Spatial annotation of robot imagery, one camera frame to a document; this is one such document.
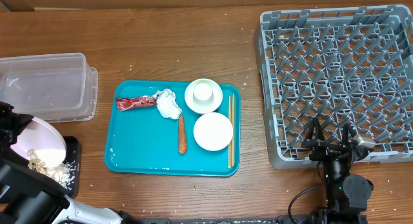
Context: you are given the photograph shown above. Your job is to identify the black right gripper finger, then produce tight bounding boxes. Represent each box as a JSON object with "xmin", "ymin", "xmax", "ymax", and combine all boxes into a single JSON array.
[
  {"xmin": 304, "ymin": 117, "xmax": 325, "ymax": 141},
  {"xmin": 341, "ymin": 123, "xmax": 356, "ymax": 145}
]

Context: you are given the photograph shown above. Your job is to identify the large white plate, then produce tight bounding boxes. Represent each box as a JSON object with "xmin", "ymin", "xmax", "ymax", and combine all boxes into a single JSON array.
[{"xmin": 11, "ymin": 117, "xmax": 66, "ymax": 167}]

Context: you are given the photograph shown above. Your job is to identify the red snack wrapper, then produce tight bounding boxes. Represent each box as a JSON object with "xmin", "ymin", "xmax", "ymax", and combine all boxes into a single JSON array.
[{"xmin": 116, "ymin": 95, "xmax": 157, "ymax": 112}]

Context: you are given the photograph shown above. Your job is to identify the white tissue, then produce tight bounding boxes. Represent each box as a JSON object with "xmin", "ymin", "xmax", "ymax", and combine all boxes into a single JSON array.
[{"xmin": 156, "ymin": 88, "xmax": 182, "ymax": 120}]

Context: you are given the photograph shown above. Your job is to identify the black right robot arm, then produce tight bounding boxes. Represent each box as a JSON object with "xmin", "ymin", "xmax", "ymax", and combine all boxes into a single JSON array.
[{"xmin": 302, "ymin": 117, "xmax": 376, "ymax": 223}]

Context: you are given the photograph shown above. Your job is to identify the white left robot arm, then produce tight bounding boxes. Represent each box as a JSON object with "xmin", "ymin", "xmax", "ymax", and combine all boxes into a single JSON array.
[{"xmin": 1, "ymin": 102, "xmax": 140, "ymax": 224}]

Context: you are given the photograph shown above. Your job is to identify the grey dishwasher rack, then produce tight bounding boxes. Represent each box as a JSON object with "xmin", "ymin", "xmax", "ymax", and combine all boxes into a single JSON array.
[{"xmin": 255, "ymin": 5, "xmax": 412, "ymax": 169}]

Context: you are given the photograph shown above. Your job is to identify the black waste tray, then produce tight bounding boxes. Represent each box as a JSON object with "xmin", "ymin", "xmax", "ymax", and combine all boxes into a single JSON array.
[{"xmin": 63, "ymin": 136, "xmax": 82, "ymax": 199}]

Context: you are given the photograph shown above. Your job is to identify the clear plastic storage bin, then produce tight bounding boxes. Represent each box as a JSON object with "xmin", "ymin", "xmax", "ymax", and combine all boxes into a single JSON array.
[{"xmin": 1, "ymin": 53, "xmax": 98, "ymax": 123}]

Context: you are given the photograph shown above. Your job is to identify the food scraps pile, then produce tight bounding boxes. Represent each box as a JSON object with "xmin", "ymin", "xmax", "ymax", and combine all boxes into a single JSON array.
[{"xmin": 26, "ymin": 149, "xmax": 76, "ymax": 189}]

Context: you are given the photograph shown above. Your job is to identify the wooden chopstick right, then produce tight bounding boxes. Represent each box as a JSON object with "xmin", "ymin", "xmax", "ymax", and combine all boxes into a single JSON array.
[{"xmin": 231, "ymin": 94, "xmax": 235, "ymax": 167}]

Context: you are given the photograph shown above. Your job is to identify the wooden chopstick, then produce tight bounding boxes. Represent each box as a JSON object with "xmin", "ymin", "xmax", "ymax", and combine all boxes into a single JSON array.
[
  {"xmin": 228, "ymin": 95, "xmax": 233, "ymax": 169},
  {"xmin": 231, "ymin": 94, "xmax": 235, "ymax": 167}
]

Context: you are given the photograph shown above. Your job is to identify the wooden chopstick left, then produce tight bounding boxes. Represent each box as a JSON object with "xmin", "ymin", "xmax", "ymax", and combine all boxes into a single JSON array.
[{"xmin": 228, "ymin": 95, "xmax": 233, "ymax": 169}]

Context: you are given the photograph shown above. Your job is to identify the white saucer bowl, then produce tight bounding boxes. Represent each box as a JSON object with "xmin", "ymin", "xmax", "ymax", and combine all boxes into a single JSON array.
[{"xmin": 185, "ymin": 78, "xmax": 223, "ymax": 114}]

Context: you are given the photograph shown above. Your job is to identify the small white plate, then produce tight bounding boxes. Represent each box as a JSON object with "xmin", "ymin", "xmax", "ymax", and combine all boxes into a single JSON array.
[{"xmin": 193, "ymin": 112, "xmax": 234, "ymax": 152}]

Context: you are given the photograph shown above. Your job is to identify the white cup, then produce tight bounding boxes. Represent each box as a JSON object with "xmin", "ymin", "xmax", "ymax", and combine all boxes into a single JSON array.
[{"xmin": 194, "ymin": 83, "xmax": 213, "ymax": 102}]

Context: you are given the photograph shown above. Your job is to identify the teal plastic tray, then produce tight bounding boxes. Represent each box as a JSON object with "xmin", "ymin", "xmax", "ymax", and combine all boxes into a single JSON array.
[{"xmin": 105, "ymin": 80, "xmax": 241, "ymax": 177}]

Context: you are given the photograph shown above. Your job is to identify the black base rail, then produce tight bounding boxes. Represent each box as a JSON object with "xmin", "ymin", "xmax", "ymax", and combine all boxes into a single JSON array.
[{"xmin": 137, "ymin": 215, "xmax": 293, "ymax": 224}]

